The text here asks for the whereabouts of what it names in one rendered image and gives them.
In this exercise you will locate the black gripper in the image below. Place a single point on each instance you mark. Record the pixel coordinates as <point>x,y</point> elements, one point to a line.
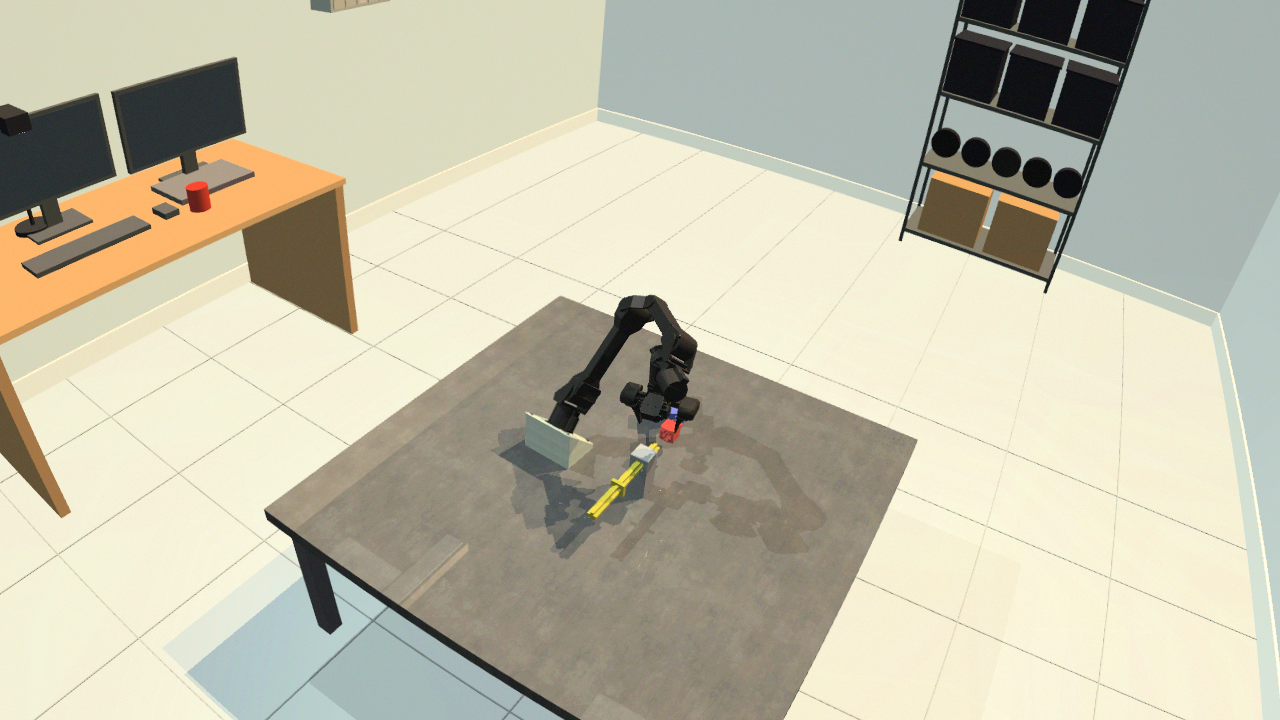
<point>633,396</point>

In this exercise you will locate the yellow square bar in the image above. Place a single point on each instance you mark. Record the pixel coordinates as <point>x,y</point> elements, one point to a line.
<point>638,478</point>

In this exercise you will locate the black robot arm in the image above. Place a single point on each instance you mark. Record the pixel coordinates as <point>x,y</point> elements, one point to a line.
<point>632,313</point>

